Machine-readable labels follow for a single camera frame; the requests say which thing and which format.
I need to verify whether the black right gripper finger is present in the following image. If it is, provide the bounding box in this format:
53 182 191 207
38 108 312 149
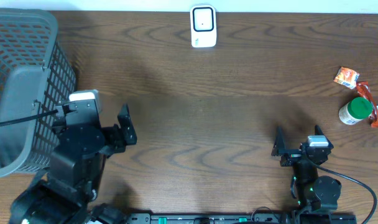
271 126 286 156
315 125 334 149

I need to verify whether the green cap bottle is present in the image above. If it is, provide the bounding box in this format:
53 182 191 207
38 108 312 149
338 97 372 125

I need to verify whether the orange Kleenex tissue pack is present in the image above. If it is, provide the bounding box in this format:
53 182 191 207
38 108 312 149
333 67 360 89

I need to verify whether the orange chocolate bar wrapper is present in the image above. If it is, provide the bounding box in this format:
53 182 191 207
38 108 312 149
356 82 378 128

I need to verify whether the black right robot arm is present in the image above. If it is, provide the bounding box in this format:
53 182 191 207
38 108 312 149
271 126 341 213

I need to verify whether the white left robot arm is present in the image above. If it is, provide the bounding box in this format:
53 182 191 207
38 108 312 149
9 100 137 223

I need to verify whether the white barcode scanner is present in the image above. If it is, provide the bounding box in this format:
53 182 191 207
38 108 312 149
190 5 217 48

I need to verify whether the grey plastic mesh basket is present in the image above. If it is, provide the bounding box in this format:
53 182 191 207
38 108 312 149
0 8 76 177

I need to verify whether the black right camera cable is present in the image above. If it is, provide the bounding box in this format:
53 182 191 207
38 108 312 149
307 158 378 224

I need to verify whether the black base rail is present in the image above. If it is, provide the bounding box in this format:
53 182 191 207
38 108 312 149
89 203 357 224

